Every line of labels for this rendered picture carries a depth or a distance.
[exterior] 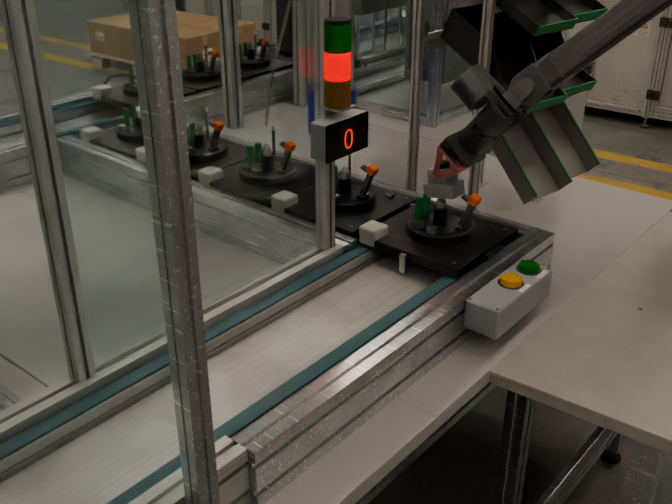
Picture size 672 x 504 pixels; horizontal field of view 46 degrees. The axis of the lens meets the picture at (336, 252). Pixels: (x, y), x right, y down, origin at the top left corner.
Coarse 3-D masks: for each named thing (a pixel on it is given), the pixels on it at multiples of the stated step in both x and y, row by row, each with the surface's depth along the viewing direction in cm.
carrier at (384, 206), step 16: (336, 176) 181; (336, 192) 179; (352, 192) 179; (368, 192) 179; (384, 192) 184; (336, 208) 173; (352, 208) 173; (368, 208) 175; (384, 208) 176; (400, 208) 176; (336, 224) 168; (352, 224) 168
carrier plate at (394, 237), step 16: (432, 208) 176; (448, 208) 176; (400, 224) 168; (480, 224) 168; (496, 224) 168; (384, 240) 161; (400, 240) 161; (480, 240) 161; (496, 240) 161; (416, 256) 155; (432, 256) 155; (448, 256) 155; (464, 256) 155; (480, 256) 156; (448, 272) 152; (464, 272) 153
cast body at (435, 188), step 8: (432, 168) 159; (440, 168) 158; (448, 168) 157; (432, 176) 159; (448, 176) 157; (456, 176) 159; (424, 184) 163; (432, 184) 159; (440, 184) 158; (448, 184) 157; (456, 184) 157; (424, 192) 164; (432, 192) 160; (440, 192) 159; (448, 192) 157; (456, 192) 158; (464, 192) 160
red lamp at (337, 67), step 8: (328, 56) 140; (336, 56) 139; (344, 56) 139; (328, 64) 140; (336, 64) 140; (344, 64) 140; (328, 72) 141; (336, 72) 140; (344, 72) 141; (328, 80) 142; (336, 80) 141; (344, 80) 141
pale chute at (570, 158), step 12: (552, 108) 193; (564, 108) 190; (540, 120) 190; (552, 120) 192; (564, 120) 191; (552, 132) 190; (564, 132) 192; (576, 132) 189; (552, 144) 188; (564, 144) 190; (576, 144) 190; (588, 144) 188; (564, 156) 188; (576, 156) 191; (588, 156) 189; (576, 168) 189; (588, 168) 190
